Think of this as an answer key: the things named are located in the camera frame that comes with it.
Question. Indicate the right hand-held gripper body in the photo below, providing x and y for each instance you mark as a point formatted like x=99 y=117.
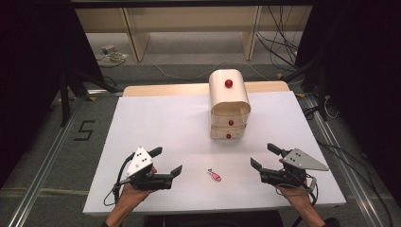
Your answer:
x=299 y=162

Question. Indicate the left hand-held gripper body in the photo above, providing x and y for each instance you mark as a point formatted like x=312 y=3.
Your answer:
x=140 y=164

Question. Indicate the small pink fish cutout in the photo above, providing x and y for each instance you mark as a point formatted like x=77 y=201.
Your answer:
x=215 y=176

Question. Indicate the clear drawer with red knob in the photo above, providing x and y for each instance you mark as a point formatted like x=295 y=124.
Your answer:
x=219 y=134
x=220 y=121

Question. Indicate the white mini drawer cabinet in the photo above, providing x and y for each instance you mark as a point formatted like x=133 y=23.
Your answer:
x=225 y=94

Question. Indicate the person's left hand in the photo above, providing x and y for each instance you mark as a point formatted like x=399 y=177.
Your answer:
x=132 y=195

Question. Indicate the person's right hand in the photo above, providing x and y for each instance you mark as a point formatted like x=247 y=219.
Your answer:
x=296 y=197

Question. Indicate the white table cover sheet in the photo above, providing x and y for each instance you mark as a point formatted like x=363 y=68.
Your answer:
x=164 y=126

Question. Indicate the yellow tape piece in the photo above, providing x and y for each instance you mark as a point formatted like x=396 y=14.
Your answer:
x=279 y=75
x=91 y=98
x=299 y=94

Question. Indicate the person's dark lap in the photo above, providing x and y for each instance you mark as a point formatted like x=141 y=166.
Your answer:
x=214 y=220

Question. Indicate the light wooden table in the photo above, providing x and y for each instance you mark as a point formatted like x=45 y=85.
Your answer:
x=173 y=89

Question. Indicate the black metal stand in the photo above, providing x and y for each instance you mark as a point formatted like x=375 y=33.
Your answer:
x=321 y=91
x=65 y=101

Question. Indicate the black curtain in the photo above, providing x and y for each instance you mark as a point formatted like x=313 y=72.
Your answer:
x=362 y=78
x=31 y=78

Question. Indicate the white power adapter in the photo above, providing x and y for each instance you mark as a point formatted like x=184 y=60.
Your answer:
x=108 y=49

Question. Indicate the aluminium floor rail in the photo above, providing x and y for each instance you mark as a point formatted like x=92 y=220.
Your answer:
x=346 y=164
x=41 y=176

